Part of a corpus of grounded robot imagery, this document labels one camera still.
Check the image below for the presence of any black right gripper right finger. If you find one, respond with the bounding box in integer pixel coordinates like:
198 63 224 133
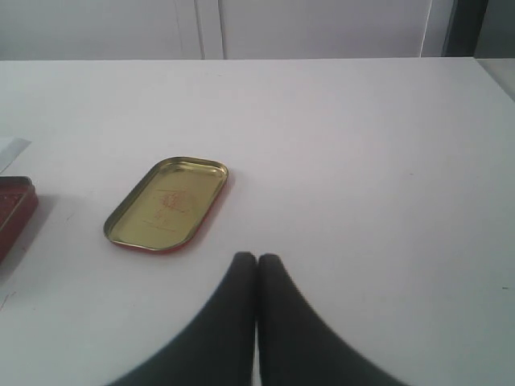
257 254 402 385

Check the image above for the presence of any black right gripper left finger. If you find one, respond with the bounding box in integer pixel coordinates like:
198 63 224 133
113 253 257 385

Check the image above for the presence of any red ink pad tin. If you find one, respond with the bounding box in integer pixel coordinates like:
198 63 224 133
1 176 39 261

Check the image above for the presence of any gold tin lid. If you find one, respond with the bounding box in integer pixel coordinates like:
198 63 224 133
103 157 229 253

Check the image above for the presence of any white paper sheet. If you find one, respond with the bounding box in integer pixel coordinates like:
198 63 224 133
0 137 31 173

